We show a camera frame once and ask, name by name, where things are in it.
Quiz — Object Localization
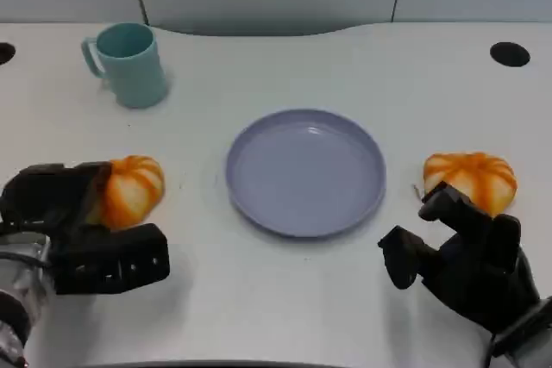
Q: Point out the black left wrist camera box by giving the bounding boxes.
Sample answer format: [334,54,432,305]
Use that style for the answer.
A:
[50,222,171,296]

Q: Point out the lilac plate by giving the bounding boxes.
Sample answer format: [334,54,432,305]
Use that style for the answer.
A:
[225,109,387,239]

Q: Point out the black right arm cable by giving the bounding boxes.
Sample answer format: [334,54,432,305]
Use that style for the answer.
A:
[484,332,498,368]

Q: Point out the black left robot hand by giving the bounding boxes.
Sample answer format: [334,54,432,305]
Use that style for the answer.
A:
[0,161,113,244]

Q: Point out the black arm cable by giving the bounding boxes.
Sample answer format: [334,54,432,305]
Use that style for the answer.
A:
[0,250,49,269]
[484,332,498,368]

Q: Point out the orange and white bread roll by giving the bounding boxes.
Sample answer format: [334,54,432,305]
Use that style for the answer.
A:
[423,152,518,218]
[88,154,166,232]

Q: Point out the pale green mug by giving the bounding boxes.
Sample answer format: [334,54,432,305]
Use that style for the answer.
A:
[81,22,169,109]

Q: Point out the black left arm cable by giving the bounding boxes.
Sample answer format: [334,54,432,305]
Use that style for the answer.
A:
[0,250,49,269]

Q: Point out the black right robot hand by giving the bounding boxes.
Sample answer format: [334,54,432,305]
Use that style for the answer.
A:
[378,181,541,334]

